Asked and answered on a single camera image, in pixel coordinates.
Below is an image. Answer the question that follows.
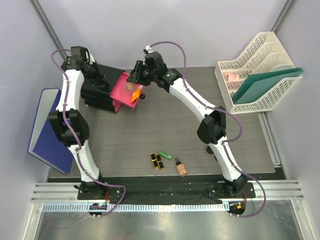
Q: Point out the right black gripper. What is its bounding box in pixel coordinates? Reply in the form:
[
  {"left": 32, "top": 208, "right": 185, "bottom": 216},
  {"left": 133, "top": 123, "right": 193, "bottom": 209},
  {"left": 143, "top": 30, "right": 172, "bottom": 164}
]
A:
[{"left": 126, "top": 61, "right": 156, "bottom": 88}]

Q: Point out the beige foundation bottle black cap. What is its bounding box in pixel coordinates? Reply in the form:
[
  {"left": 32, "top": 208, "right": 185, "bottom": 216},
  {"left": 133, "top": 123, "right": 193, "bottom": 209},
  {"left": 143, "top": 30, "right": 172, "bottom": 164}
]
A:
[{"left": 126, "top": 82, "right": 135, "bottom": 91}]

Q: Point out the orange tube white cap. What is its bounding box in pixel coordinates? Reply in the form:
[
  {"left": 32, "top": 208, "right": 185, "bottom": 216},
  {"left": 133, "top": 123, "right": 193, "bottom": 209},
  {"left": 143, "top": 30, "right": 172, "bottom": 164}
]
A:
[{"left": 131, "top": 85, "right": 144, "bottom": 103}]

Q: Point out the beige spray bottle black cap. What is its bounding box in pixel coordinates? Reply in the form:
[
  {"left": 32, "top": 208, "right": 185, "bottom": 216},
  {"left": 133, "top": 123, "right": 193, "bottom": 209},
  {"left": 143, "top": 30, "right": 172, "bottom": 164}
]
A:
[{"left": 175, "top": 157, "right": 188, "bottom": 177}]

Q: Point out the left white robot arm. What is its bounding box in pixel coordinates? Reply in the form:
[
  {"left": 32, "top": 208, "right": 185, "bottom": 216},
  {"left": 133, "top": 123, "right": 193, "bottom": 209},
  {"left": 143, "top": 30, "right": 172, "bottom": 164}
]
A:
[{"left": 48, "top": 46, "right": 107, "bottom": 200}]

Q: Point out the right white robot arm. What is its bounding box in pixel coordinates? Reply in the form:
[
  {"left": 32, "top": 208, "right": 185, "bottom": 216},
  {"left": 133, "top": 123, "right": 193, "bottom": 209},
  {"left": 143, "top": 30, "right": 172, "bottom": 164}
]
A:
[{"left": 126, "top": 49, "right": 247, "bottom": 198}]

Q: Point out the black drawer organizer cabinet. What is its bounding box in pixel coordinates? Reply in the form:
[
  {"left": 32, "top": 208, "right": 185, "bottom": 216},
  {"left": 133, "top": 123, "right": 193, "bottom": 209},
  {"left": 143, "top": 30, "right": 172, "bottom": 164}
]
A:
[{"left": 80, "top": 63, "right": 125, "bottom": 113}]

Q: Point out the pink closed drawer front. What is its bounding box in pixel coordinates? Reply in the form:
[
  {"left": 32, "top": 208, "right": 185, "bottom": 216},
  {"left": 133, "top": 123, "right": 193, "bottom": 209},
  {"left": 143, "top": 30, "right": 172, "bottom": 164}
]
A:
[{"left": 112, "top": 99, "right": 123, "bottom": 113}]

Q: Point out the pink paper note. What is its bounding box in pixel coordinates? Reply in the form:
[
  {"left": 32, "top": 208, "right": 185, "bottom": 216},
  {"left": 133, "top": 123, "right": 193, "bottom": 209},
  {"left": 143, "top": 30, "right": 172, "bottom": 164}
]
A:
[{"left": 226, "top": 73, "right": 240, "bottom": 82}]

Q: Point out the blue binder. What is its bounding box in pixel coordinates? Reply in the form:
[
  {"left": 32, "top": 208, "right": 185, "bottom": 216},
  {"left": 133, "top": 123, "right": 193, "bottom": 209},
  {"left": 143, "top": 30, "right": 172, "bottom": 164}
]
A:
[{"left": 28, "top": 88, "right": 74, "bottom": 174}]

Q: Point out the green lipstick tube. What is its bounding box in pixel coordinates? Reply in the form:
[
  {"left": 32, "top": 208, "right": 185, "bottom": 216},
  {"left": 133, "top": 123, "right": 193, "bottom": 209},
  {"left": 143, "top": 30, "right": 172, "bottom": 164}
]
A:
[{"left": 159, "top": 151, "right": 173, "bottom": 160}]

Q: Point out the black gold lipstick middle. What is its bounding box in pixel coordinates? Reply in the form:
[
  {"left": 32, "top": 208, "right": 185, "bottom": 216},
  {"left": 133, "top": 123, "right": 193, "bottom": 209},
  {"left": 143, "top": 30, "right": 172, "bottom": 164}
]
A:
[{"left": 156, "top": 154, "right": 164, "bottom": 169}]

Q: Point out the green folder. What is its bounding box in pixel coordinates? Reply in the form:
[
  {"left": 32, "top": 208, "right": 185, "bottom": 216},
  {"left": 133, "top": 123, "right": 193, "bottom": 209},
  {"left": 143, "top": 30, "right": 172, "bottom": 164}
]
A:
[{"left": 232, "top": 67, "right": 303, "bottom": 105}]

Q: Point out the white mesh file rack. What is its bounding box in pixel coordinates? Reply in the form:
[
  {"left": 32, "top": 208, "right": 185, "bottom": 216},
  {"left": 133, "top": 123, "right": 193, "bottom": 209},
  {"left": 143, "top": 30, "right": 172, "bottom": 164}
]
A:
[{"left": 214, "top": 31, "right": 303, "bottom": 114}]

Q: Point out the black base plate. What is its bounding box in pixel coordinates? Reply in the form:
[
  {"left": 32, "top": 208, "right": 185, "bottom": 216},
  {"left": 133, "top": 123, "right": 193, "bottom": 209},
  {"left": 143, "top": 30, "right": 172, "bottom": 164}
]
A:
[{"left": 76, "top": 176, "right": 256, "bottom": 201}]

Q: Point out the slotted cable duct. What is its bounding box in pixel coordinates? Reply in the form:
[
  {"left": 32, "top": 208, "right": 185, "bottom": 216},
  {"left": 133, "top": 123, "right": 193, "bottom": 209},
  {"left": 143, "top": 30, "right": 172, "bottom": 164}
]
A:
[{"left": 42, "top": 201, "right": 230, "bottom": 213}]

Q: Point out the aluminium rail frame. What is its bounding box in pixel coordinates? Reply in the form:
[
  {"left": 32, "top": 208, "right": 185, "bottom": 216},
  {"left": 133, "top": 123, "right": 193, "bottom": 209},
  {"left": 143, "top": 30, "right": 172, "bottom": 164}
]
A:
[{"left": 31, "top": 180, "right": 304, "bottom": 205}]

